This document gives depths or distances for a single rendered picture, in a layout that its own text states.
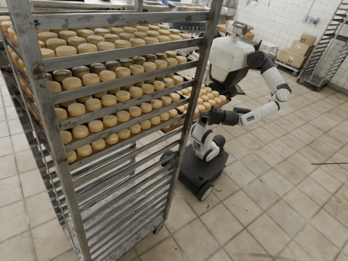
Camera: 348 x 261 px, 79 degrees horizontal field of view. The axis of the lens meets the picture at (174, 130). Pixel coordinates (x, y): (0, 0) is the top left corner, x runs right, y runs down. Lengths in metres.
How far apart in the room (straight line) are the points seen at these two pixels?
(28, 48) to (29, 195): 1.82
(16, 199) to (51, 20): 1.87
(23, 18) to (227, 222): 1.96
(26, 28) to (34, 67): 0.08
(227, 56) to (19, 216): 1.96
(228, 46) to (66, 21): 1.12
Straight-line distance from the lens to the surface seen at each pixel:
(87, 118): 0.69
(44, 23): 0.56
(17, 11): 0.51
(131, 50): 0.67
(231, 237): 2.05
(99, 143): 0.85
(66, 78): 0.69
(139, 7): 1.19
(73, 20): 0.58
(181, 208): 2.04
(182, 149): 1.18
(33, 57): 0.53
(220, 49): 1.51
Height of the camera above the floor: 1.73
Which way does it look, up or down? 38 degrees down
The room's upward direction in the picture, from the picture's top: 11 degrees clockwise
